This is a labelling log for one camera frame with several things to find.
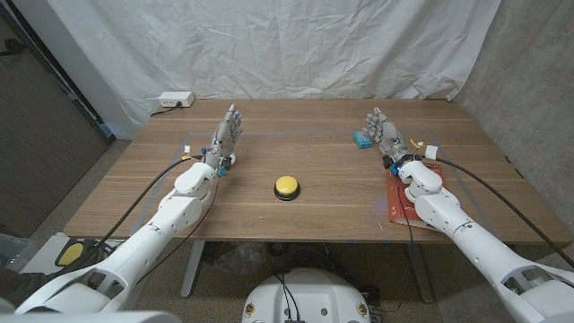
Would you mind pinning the small teal box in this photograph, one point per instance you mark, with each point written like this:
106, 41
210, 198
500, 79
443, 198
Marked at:
362, 140

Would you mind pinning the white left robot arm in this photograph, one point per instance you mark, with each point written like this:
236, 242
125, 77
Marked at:
170, 215

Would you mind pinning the clear plastic bin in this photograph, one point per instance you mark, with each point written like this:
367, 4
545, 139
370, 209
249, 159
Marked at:
11, 251

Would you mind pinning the white floor board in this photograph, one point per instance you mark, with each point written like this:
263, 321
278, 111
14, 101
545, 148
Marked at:
42, 258

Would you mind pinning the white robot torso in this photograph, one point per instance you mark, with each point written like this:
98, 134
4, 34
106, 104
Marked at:
309, 296

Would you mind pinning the white power strip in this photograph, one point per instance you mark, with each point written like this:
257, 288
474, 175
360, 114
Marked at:
176, 98

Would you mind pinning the yellow push button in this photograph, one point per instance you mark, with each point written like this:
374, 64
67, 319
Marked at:
287, 185

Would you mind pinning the red notebook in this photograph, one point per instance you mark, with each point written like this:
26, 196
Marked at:
397, 206

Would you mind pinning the grey table leg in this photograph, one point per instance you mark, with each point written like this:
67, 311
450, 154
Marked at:
421, 273
192, 273

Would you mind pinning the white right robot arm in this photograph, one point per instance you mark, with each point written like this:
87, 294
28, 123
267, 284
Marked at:
448, 211

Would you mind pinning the yellow foot pedal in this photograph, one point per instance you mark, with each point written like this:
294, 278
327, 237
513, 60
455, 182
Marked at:
99, 256
71, 254

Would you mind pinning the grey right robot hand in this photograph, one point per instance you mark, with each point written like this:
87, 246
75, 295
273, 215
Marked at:
390, 137

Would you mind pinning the white backdrop sheet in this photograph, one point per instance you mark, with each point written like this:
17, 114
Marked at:
287, 45

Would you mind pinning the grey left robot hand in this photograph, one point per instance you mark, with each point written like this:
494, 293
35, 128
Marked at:
224, 139

